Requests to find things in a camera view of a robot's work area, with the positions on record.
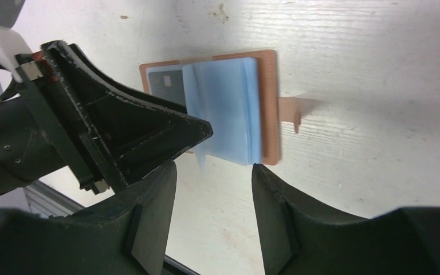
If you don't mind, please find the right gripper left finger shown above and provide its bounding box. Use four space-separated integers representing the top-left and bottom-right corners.
0 162 178 274

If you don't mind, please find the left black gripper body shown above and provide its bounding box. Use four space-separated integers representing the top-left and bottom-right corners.
0 53 109 202

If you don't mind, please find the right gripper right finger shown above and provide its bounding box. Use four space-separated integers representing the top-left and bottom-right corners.
252 164 440 274

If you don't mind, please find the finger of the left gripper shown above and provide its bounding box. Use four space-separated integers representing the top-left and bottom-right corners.
40 40 214 194

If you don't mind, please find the black VIP card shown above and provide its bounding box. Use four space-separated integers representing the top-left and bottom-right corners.
147 70 186 107

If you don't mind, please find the brown leather card holder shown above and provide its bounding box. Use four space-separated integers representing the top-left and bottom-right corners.
139 49 317 167

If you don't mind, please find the aluminium frame rail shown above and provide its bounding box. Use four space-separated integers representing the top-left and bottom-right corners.
23 180 85 218

